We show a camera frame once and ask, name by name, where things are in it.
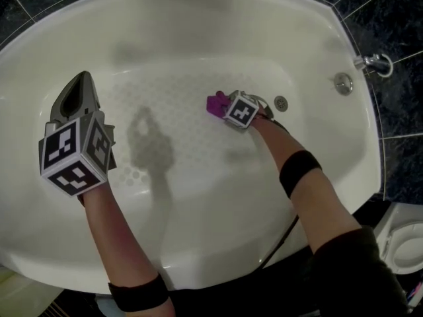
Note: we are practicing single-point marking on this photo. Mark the person's dark right sleeve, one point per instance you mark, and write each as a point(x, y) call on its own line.
point(357, 276)

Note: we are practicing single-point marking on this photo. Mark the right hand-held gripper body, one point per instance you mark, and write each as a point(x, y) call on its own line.
point(241, 112)

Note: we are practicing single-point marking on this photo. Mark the white toilet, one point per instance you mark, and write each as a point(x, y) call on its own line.
point(403, 243)

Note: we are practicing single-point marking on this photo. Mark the chrome tub overflow plate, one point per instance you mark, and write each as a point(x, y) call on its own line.
point(343, 83)

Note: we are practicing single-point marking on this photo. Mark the chrome tub spout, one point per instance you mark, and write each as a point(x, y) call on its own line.
point(376, 63)

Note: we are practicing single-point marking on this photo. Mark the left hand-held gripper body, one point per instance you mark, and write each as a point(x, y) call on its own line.
point(62, 147)

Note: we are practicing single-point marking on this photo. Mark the round tub drain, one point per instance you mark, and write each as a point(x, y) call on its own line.
point(281, 102)

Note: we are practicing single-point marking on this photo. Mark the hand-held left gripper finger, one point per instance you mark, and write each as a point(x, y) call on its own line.
point(57, 109)
point(91, 97)

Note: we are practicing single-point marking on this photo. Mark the person's right forearm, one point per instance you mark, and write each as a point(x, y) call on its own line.
point(317, 216)

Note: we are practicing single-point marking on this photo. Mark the person's left forearm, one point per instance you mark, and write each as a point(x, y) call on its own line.
point(112, 236)

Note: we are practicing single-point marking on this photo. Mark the white bathtub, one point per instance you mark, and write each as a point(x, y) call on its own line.
point(198, 193)

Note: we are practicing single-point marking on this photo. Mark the purple cleaning cloth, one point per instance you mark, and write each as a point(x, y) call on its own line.
point(216, 106)

